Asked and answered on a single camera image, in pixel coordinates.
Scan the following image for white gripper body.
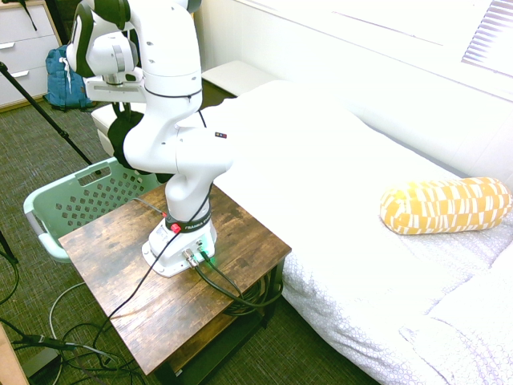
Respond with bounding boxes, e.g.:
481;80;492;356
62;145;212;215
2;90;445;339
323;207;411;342
84;71;147;103

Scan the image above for black garment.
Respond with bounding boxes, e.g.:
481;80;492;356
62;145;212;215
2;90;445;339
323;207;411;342
107;110;162;176

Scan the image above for mint green laundry basket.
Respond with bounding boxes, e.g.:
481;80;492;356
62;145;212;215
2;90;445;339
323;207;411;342
22;156;162;264

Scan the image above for blue backpack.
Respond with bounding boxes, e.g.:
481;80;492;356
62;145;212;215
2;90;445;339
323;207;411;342
43;44;98;112

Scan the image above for black tripod leg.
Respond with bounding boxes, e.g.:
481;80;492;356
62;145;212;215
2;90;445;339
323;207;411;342
0;61;103;176

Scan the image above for white wooden dresser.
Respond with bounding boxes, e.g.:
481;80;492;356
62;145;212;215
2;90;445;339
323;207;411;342
0;0;64;112

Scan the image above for cream sofa bed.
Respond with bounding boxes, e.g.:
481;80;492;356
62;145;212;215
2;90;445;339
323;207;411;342
91;23;513;185

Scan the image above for rustic wooden table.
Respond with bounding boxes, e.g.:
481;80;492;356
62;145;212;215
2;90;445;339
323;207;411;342
57;183;293;385

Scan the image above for white bed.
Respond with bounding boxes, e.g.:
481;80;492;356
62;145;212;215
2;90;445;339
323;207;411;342
200;79;513;385

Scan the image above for light wooden board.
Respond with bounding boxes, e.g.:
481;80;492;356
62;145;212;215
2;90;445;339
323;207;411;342
0;323;30;385

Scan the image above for yellow patterned bolster pillow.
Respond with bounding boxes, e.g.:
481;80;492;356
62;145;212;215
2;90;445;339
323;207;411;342
379;176;513;235

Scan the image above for white window blinds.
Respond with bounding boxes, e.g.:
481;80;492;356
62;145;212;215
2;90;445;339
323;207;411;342
459;0;513;78

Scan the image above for thin grey base cable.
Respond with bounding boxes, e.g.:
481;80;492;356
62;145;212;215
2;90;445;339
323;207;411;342
131;196;169;218

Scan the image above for black strap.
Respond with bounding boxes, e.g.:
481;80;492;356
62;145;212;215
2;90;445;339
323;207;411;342
14;0;38;32

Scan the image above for thin black cable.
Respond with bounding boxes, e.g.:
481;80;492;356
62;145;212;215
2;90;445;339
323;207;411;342
92;230;178;356

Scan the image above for thick black base cable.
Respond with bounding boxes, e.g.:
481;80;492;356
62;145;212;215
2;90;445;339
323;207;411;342
182;247;284;310
199;248;285;309

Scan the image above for grey floor cable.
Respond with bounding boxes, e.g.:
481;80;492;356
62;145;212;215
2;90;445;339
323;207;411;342
48;280;87;342

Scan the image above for coiled cable bundle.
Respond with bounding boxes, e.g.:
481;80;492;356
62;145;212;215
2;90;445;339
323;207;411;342
223;275;284;318

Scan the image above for black inline cable adapter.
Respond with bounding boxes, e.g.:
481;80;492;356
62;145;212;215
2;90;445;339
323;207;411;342
14;334;75;354

